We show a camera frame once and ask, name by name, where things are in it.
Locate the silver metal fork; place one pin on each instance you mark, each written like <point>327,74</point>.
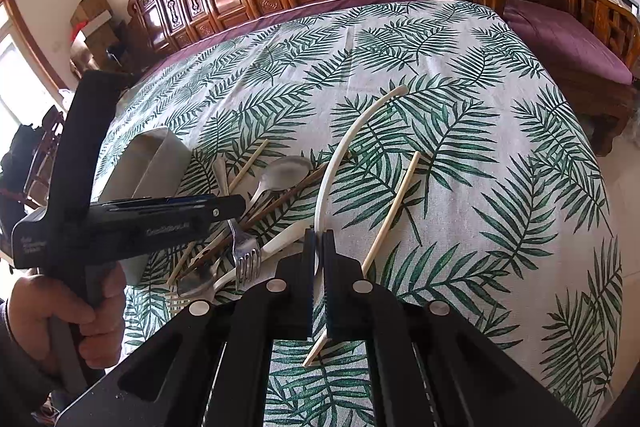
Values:
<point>245,247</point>

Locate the purple armchair cushion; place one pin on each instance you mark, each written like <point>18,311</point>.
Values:
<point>558,39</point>

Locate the stacked cardboard boxes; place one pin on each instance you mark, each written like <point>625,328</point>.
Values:
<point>92,36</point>

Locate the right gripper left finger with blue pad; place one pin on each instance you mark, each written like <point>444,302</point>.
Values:
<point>294,305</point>

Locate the grey metal utensil tray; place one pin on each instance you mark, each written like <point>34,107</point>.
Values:
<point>152,166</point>

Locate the dark brown chopstick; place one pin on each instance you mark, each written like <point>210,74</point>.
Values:
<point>217,244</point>

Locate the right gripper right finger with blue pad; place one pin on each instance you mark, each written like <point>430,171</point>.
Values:
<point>347,316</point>

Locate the person's left hand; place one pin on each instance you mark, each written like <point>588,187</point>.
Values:
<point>35,299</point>

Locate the palm leaf print tablecloth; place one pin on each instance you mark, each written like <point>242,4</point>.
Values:
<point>506,219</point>

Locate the long white plastic chopstick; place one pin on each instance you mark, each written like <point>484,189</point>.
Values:
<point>322,202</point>

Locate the silver metal spoon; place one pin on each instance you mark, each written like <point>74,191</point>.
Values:
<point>279,175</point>

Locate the purple bench cushion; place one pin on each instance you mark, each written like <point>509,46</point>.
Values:
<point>311,9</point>

